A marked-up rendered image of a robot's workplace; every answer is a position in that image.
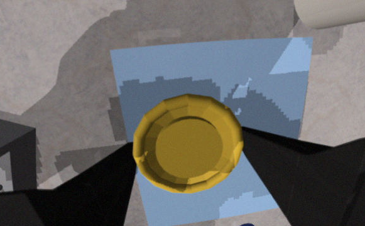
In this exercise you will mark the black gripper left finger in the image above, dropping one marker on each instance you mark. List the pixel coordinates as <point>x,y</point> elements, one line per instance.
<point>99,196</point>

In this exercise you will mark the light blue flat mat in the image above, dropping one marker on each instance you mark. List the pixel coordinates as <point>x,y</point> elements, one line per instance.
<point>262,81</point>

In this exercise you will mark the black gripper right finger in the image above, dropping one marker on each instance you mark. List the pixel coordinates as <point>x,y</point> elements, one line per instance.
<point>313,184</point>

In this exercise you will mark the yellow plate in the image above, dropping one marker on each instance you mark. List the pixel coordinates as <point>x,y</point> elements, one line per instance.
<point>187,143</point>

